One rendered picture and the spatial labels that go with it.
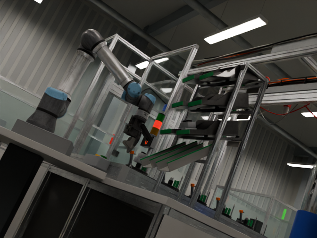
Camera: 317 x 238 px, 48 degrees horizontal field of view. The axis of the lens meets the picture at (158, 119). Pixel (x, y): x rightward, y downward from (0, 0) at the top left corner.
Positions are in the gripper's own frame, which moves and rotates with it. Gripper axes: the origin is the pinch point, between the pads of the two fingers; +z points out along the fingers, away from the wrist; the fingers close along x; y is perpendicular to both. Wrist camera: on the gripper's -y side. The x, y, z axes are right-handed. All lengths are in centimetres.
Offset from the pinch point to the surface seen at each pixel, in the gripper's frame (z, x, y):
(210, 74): -46, 45, 0
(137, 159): 2.3, 2.1, -6.0
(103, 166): 14.5, 2.1, 11.7
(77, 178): 25.2, -16.9, 14.8
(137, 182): 15.0, 16.7, -3.0
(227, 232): 22, 75, -17
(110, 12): -385, -632, -118
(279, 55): -101, 23, -61
